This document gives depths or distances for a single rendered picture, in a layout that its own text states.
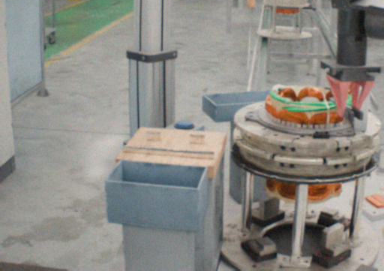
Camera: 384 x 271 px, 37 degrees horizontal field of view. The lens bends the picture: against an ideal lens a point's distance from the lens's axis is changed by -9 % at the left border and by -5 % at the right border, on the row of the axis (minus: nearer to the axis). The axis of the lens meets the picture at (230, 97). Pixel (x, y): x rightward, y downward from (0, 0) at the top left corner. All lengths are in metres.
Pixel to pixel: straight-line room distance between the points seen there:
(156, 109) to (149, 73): 0.10
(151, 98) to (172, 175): 0.48
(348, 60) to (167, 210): 0.41
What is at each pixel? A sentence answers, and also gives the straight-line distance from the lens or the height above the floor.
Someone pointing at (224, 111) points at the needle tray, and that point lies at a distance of 1.51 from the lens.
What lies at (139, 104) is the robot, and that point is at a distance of 1.61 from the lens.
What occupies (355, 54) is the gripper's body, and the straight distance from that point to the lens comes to 1.08.
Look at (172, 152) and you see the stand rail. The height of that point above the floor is 1.07.
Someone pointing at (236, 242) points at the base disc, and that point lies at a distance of 1.39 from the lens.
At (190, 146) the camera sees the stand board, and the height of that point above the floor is 1.06.
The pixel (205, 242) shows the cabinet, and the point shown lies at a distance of 1.19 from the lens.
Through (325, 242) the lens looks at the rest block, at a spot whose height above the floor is 0.85.
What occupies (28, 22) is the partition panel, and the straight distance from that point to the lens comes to 5.44.
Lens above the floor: 1.47
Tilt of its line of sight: 15 degrees down
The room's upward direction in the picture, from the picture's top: 1 degrees clockwise
